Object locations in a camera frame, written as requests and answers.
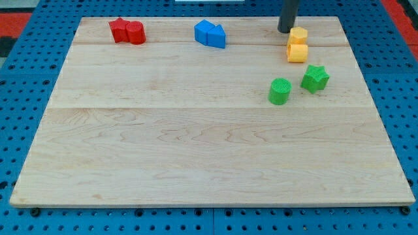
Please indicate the yellow hexagon block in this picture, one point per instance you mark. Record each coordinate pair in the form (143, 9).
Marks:
(297, 35)

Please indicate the blue triangle block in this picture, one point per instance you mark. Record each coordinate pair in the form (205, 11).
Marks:
(216, 37)

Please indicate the red cylinder block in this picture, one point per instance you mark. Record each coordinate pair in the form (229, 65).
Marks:
(135, 32)

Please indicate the yellow cylinder block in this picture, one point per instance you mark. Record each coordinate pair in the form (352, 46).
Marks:
(297, 53)

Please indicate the light wooden board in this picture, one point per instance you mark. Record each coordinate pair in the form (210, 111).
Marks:
(175, 124)

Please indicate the green star block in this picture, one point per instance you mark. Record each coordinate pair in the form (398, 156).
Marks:
(315, 78)

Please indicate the blue cube block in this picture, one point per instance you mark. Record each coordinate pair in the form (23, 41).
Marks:
(201, 30)

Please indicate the green cylinder block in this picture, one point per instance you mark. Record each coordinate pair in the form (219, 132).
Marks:
(280, 89)

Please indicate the red star block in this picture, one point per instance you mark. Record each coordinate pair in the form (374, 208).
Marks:
(118, 29)

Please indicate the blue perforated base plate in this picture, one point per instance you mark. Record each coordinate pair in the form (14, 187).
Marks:
(381, 36)

